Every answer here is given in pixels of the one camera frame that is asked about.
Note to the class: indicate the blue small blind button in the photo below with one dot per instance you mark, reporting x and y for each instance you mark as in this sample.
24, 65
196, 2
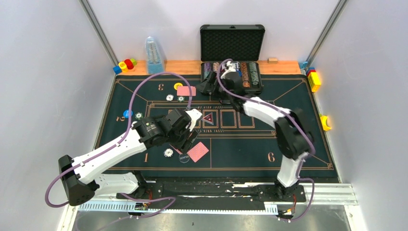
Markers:
127, 113

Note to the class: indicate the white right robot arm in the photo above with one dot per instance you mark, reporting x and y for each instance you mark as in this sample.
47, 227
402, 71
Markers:
294, 138

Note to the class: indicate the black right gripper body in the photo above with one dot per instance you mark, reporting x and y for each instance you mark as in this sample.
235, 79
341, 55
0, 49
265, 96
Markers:
223, 93

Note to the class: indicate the blue toy cube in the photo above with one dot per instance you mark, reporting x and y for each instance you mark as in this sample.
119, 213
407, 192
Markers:
117, 70

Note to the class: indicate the red-backed card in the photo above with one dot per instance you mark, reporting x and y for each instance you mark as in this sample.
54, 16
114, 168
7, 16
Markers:
197, 152
186, 91

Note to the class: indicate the yellow curved toy piece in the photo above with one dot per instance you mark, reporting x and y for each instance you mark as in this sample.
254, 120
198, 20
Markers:
325, 122

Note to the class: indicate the yellow toy block right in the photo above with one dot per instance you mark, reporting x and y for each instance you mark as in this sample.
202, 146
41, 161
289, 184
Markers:
313, 79

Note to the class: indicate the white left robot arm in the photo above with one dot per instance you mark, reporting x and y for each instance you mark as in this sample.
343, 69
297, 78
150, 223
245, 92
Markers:
84, 176

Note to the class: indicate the black poker chip case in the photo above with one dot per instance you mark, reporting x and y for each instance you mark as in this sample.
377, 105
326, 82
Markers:
240, 43

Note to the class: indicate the pink-white chip row in case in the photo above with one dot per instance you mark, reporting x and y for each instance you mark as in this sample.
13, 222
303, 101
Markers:
216, 66

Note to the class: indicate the orange chip row in case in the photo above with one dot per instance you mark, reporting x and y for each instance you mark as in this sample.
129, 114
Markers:
245, 77

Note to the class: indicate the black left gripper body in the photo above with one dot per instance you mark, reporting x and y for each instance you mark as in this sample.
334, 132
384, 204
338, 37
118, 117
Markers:
185, 137

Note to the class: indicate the yellow big blind button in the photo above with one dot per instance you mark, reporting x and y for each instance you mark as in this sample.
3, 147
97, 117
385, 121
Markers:
177, 85

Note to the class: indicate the white-blue poker chip stack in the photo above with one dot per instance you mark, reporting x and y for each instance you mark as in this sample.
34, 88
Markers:
168, 152

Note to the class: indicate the purple-green chip row in case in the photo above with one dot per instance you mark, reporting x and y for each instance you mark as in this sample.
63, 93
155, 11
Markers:
207, 69

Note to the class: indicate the red toy cylinder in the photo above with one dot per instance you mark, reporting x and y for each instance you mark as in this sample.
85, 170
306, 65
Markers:
129, 64

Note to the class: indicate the clear dealer button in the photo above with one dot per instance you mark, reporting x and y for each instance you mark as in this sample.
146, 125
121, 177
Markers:
184, 158

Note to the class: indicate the yellow toy cylinder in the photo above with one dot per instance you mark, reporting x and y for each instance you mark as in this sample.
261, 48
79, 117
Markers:
123, 66

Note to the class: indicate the green poker table mat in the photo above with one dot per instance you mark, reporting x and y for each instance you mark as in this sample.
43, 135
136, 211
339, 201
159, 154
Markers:
239, 145

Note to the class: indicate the red triangular all-in marker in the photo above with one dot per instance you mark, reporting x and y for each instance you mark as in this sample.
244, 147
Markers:
208, 118

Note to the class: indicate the small wooden block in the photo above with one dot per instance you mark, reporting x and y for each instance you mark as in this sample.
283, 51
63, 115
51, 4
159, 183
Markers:
272, 60

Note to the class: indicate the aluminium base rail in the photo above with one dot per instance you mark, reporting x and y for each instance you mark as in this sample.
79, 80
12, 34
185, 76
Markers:
249, 198

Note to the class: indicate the green toy block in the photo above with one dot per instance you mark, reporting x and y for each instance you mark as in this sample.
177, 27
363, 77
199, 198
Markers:
134, 62

